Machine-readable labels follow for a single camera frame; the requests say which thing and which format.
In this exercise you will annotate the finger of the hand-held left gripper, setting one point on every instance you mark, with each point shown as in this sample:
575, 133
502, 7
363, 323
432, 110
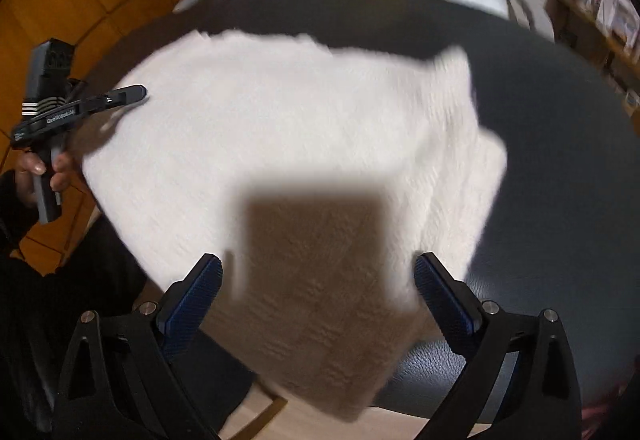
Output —
130, 94

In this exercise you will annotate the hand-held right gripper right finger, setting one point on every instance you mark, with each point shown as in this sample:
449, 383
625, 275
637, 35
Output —
445, 310

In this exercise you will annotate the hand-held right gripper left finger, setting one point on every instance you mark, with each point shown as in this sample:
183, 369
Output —
195, 305

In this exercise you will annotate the white knit sweater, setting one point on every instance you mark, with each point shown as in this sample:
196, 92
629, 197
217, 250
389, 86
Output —
300, 120

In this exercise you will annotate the person's left forearm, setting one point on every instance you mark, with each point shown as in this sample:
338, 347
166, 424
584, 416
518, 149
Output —
10, 210

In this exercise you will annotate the person's left hand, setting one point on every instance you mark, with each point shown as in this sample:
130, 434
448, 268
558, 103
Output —
62, 168

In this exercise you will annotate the dark leather round ottoman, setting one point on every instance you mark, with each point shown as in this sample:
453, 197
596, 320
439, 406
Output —
550, 145

